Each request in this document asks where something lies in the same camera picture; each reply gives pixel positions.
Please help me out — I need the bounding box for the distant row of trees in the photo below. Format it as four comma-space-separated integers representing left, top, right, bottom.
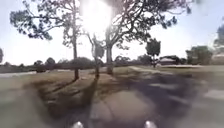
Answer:
0, 48, 158, 74

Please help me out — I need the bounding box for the dry grass patch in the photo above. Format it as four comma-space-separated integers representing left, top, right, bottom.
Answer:
0, 65, 224, 116

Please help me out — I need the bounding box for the clump of dark trees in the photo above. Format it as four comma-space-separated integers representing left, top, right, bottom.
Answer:
185, 45, 214, 66

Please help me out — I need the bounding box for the dark tree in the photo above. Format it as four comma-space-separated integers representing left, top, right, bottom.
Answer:
213, 23, 224, 50

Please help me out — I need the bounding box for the large thick-trunked tree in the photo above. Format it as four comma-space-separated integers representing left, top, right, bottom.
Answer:
83, 0, 195, 76

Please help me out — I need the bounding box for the low pale building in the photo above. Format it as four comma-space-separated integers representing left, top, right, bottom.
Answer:
157, 55, 181, 66

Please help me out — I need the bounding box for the small round-crowned tree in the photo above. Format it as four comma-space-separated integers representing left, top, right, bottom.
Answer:
145, 37, 162, 69

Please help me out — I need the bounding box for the robot's own part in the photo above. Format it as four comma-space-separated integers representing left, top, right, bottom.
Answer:
72, 120, 85, 128
143, 120, 158, 128

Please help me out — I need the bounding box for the grey paved path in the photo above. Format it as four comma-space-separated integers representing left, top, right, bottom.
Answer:
0, 65, 224, 128

